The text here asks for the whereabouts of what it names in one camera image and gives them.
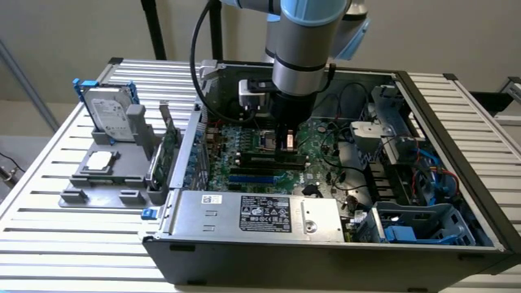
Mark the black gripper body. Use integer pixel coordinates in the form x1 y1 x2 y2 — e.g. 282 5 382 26
269 92 318 128

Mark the black RAM slot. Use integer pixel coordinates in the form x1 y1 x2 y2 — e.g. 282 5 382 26
235 159 306 172
235 151 306 165

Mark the blue expansion slot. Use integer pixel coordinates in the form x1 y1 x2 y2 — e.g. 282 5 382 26
227 174 285 185

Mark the CPU socket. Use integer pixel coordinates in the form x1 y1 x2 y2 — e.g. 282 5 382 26
254 129 279 151

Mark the green motherboard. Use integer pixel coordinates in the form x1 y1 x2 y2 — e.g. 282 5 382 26
202 115 358 199

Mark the open black PC case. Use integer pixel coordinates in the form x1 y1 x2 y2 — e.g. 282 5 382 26
141 59 521 288

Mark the grey case fan shroud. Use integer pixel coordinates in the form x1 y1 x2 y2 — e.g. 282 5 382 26
347 120 395 144

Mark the silver power supply unit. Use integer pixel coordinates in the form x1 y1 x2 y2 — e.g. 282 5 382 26
162 190 346 244

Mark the green graphics card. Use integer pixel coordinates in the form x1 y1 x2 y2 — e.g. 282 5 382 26
146 99 182 192

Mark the grey disk bay cage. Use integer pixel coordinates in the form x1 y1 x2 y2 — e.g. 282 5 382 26
367 200 476 247

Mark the grey parts rack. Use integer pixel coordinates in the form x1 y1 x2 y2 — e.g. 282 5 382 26
58 104 170 209

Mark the silver CPU chip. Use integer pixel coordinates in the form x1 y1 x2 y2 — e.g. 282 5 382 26
86 151 113 170

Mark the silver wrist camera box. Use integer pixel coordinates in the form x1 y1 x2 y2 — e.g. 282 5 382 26
237 78 277 114

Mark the black wire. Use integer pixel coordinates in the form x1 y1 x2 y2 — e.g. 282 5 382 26
310 82 372 121

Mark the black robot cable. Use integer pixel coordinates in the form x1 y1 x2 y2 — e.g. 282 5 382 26
189 0 257 123

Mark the blue wire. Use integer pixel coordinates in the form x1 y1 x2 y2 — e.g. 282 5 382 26
408 146 446 196

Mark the red wire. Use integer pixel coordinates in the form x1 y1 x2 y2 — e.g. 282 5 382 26
410 169 460 199

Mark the blue plastic disk bracket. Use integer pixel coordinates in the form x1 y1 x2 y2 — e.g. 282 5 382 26
383 225 418 244

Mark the black vertical stand post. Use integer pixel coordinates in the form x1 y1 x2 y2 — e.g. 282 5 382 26
139 0 167 61

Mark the hard disk in blue bracket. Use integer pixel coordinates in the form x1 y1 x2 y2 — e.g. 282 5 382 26
71 78 141 143

